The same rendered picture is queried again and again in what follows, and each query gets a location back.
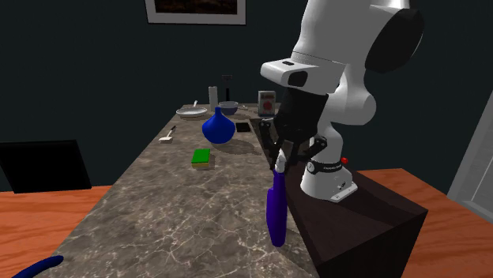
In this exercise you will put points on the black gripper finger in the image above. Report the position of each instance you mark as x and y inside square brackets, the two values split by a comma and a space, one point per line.
[266, 134]
[316, 146]

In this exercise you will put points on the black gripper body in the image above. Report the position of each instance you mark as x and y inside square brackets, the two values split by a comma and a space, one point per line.
[300, 113]

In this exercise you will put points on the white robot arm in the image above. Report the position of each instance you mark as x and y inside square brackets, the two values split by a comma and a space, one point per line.
[335, 34]

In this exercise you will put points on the black phone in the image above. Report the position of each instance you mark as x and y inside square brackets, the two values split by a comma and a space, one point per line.
[243, 127]

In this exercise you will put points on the box with red print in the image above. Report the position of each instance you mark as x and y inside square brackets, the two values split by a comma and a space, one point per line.
[266, 104]

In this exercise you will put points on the blue-grey bowl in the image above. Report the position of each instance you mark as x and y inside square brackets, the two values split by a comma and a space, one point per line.
[228, 108]

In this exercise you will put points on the blue round vase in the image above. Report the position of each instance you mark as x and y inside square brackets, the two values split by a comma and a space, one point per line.
[218, 130]

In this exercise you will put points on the black slim bottle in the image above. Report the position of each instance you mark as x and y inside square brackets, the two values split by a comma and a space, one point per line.
[227, 92]

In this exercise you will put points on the white paper towel roll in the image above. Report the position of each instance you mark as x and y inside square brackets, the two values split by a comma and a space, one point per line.
[213, 98]

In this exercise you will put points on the green and yellow sponge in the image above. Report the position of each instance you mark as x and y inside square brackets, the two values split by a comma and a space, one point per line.
[201, 157]

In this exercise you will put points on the purple spray bottle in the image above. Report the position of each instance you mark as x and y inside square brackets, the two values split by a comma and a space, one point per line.
[277, 208]

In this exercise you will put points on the dark robot stand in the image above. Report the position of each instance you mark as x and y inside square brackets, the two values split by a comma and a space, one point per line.
[366, 231]

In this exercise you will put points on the blue curved object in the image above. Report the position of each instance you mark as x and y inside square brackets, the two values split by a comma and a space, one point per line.
[40, 265]

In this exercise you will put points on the white framed wall picture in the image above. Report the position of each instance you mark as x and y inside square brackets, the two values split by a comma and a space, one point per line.
[196, 17]

